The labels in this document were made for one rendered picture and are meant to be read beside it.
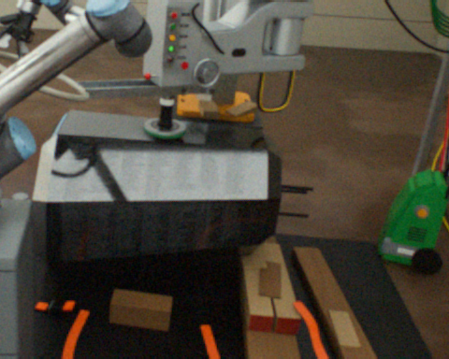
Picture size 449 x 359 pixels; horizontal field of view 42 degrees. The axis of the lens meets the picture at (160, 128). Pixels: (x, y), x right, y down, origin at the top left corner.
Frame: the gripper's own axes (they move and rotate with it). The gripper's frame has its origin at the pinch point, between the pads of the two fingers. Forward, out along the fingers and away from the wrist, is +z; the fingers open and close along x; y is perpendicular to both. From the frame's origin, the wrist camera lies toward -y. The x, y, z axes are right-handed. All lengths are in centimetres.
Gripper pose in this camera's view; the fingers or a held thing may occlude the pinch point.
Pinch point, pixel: (5, 55)
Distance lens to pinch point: 246.1
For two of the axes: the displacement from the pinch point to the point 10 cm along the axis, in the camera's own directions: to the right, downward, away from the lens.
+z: -4.2, 8.9, 1.8
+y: 7.6, 4.5, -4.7
